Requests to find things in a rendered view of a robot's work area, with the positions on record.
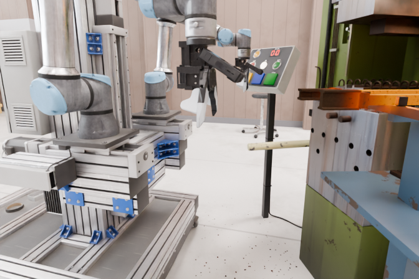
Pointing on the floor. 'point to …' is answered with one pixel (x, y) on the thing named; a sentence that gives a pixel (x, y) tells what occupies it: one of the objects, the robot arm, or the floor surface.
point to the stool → (260, 116)
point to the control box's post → (268, 154)
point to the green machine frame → (360, 50)
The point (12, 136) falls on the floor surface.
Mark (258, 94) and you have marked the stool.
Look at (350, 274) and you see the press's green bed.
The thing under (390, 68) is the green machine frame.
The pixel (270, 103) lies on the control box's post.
